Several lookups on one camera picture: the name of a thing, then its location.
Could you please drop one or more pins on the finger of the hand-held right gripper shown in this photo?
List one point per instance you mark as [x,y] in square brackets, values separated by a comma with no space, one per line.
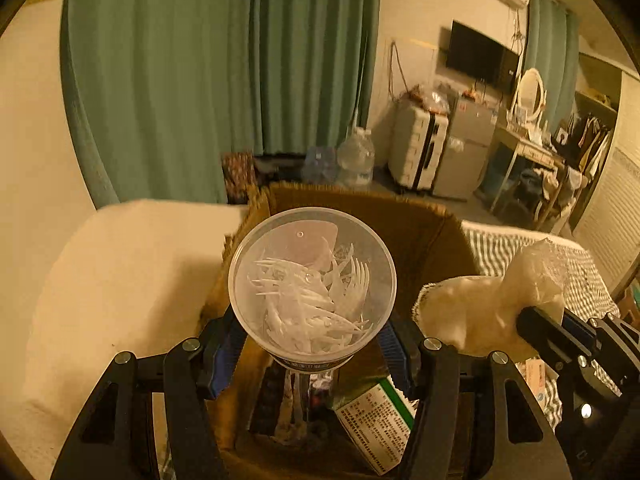
[545,335]
[615,335]

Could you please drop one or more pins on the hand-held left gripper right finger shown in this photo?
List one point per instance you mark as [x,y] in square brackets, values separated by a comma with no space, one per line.
[397,360]

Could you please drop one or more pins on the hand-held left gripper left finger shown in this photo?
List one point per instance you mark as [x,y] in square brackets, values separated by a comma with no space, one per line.
[227,355]

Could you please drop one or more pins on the white soft tissue pack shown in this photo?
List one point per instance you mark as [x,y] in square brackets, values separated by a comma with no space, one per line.
[480,305]

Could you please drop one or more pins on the cardboard box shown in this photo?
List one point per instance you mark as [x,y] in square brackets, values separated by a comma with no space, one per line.
[425,230]

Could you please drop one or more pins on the wooden nightstand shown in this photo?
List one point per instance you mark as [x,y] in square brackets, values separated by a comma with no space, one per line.
[629,305]

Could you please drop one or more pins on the green and white medicine box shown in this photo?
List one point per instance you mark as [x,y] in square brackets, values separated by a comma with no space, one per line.
[375,425]

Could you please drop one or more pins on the checkered bed sheet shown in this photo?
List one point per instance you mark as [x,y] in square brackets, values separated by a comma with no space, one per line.
[500,245]

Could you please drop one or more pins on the white louvered wardrobe door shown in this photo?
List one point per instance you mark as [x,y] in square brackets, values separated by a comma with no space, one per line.
[615,210]

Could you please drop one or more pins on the chair with clothes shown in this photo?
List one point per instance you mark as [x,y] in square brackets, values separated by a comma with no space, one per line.
[550,190]

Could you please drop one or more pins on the floral bag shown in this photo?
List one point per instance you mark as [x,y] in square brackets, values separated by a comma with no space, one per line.
[239,175]

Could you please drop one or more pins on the white vanity table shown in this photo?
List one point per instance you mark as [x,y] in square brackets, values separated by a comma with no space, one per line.
[530,147]

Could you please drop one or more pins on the hanging clothes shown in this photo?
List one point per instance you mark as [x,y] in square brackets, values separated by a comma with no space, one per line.
[590,140]

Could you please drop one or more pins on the silver mini fridge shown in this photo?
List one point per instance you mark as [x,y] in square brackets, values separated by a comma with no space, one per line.
[465,150]

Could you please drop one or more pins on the large water jug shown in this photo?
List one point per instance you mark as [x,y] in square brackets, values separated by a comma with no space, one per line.
[356,157]

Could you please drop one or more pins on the pack of plastic bottles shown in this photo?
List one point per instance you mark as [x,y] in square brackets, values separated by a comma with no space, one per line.
[320,165]

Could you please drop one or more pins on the white suitcase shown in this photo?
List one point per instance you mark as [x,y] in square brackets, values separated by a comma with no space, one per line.
[412,145]

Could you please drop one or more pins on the oval vanity mirror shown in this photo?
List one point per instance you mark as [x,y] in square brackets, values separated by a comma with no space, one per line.
[530,95]

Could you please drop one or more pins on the clear plastic bag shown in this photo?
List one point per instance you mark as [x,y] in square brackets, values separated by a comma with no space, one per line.
[430,100]

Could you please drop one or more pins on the green curtain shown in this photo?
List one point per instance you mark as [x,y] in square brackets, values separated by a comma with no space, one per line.
[550,50]
[165,70]
[315,60]

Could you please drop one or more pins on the wall television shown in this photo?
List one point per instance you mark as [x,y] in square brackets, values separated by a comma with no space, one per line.
[480,55]

